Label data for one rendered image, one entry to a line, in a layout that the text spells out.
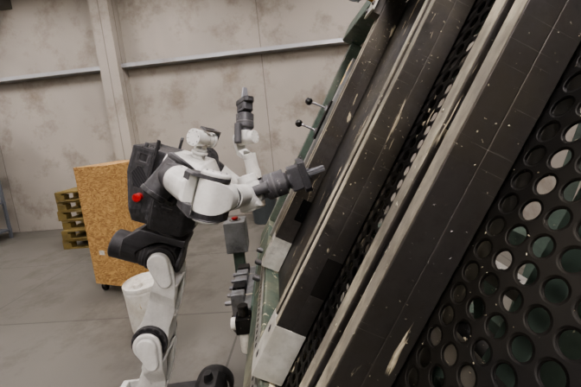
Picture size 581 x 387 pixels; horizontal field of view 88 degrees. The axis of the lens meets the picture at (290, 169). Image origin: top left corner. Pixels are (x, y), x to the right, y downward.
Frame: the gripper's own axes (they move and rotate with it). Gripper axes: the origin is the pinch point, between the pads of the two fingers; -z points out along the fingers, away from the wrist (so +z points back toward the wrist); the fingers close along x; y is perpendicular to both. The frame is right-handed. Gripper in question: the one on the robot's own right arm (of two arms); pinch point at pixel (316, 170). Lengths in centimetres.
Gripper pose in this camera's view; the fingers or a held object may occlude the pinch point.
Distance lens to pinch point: 102.1
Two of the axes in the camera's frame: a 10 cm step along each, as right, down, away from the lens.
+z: -9.4, 3.3, -0.1
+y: -0.5, -1.3, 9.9
